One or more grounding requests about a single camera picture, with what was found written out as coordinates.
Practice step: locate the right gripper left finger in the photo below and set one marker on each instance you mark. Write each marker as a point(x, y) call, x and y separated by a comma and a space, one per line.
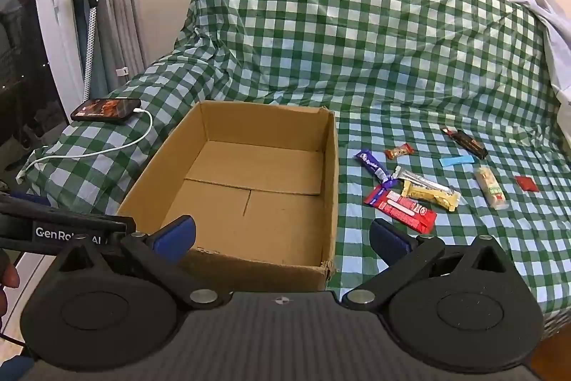
point(157, 256)

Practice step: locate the yellow snack bar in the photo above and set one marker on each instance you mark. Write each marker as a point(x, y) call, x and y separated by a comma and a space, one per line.
point(449, 202)

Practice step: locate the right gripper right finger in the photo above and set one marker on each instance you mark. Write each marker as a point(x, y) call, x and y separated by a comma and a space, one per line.
point(407, 257)

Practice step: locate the blue stick packet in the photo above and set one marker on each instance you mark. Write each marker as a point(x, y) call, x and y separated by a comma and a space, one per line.
point(458, 160)

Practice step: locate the person's left hand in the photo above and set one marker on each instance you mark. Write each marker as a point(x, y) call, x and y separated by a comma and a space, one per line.
point(10, 282)

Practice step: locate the grey curtain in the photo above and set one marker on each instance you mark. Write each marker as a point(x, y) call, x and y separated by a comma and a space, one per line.
point(112, 41)

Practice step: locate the open cardboard box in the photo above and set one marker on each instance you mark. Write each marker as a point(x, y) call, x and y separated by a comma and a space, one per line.
point(260, 182)

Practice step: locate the silver snack stick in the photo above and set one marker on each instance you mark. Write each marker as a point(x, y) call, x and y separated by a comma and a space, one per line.
point(407, 175)

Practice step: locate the green checkered sofa cover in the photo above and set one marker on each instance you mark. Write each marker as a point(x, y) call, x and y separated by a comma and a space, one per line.
point(393, 72)

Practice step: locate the white cloth on sofa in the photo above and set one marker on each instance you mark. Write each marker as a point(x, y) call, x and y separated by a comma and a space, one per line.
point(557, 36)

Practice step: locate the purple chocolate bar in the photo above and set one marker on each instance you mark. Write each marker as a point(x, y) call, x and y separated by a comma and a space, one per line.
point(376, 168)

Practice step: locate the red snack bar wrapper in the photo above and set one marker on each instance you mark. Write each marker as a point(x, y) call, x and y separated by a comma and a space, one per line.
point(407, 211)

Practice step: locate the clear rice cracker pack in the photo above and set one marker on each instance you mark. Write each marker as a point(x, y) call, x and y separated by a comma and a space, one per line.
point(491, 189)

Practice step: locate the black chocolate bar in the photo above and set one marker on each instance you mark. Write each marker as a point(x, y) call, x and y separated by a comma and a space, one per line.
point(470, 144)

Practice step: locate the black smartphone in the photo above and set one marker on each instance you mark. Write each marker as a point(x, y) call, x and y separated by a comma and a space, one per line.
point(105, 110)

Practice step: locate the small red-brown candy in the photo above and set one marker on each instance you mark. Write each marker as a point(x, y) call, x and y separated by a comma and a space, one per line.
point(402, 150)

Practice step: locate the small red square packet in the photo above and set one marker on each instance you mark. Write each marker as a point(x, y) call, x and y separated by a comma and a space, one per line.
point(526, 183)

